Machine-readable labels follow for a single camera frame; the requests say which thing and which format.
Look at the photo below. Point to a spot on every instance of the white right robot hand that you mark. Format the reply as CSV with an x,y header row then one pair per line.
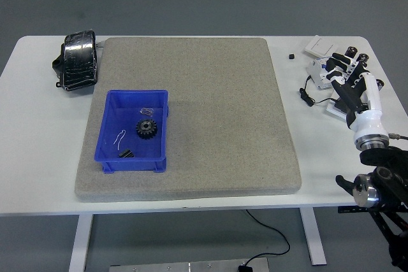
x,y
369,122

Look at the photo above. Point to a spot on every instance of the large black gear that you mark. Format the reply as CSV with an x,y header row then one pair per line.
x,y
141,132

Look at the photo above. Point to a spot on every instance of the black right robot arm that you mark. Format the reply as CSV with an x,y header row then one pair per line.
x,y
366,192

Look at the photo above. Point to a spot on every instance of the blue plastic box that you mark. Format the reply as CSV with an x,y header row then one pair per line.
x,y
130,164

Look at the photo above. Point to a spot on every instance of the black power adapter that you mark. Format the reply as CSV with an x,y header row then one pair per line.
x,y
341,107

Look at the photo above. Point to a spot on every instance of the white flat plate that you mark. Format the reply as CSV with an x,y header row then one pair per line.
x,y
333,110

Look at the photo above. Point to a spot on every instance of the dark cylindrical capacitor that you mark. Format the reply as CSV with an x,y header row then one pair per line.
x,y
380,83
364,57
351,50

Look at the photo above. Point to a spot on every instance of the white circuit breaker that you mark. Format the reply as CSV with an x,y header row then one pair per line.
x,y
315,73

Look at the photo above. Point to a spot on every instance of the small black cube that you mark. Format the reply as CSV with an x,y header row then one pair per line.
x,y
291,56

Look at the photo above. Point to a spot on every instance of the white table leg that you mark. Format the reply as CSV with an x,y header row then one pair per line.
x,y
80,240
314,237

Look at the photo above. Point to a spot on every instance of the grey-brown felt mat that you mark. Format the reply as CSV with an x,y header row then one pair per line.
x,y
207,93

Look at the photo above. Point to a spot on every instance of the black floor plug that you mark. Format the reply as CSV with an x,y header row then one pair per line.
x,y
244,268

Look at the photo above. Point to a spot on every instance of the small clear plastic bag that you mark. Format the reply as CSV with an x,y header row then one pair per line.
x,y
146,111

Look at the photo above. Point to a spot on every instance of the grey metal floor plate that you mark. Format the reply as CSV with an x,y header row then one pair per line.
x,y
159,267

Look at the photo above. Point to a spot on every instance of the black film-wrapped device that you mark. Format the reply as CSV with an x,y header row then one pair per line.
x,y
78,61

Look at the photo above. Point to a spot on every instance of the white wall switch panel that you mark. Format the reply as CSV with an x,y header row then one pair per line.
x,y
320,46

